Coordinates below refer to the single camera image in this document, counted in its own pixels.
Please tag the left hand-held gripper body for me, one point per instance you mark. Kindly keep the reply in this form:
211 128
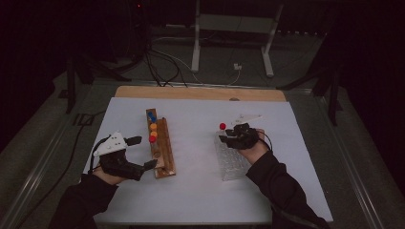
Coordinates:
110 144

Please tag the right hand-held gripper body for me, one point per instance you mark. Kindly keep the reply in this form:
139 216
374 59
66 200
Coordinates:
245 136

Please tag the red capped test tube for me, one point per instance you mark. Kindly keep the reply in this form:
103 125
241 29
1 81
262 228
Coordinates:
152 139
222 126

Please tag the wooden test tube rack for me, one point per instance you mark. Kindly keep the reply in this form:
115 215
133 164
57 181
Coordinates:
164 149

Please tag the orange capped test tube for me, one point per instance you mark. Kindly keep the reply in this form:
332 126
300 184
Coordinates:
154 134
153 126

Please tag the clear plastic test tube rack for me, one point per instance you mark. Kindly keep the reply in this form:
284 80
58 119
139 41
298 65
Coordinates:
230 162

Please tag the blue capped test tube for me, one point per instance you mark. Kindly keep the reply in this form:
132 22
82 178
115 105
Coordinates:
153 119
149 114

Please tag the person's right hand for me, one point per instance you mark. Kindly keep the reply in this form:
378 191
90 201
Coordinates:
254 156

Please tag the person's left hand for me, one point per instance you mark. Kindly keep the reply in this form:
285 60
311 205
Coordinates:
106 177

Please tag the white table mat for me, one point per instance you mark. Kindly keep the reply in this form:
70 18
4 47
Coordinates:
197 197

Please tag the white plug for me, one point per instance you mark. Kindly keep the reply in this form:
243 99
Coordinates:
237 66

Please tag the black tripod stand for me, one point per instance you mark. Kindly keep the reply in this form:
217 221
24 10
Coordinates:
70 89

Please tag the white metal stand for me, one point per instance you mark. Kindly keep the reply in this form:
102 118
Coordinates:
196 47

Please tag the black metal stand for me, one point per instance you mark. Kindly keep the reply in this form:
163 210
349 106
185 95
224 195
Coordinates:
332 101

